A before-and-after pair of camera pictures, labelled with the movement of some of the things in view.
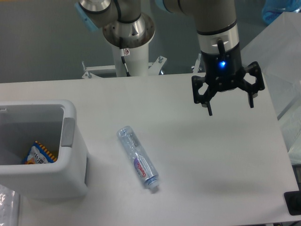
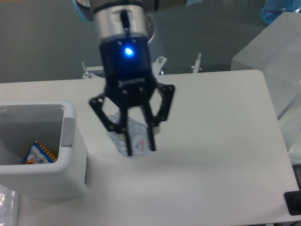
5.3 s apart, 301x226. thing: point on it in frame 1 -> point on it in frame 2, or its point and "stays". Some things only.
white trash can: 54,124 stays
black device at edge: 293,200 stays
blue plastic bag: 273,9 stays
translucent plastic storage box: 277,50 stays
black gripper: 224,72 -> 128,79
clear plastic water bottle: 146,170 -> 138,134
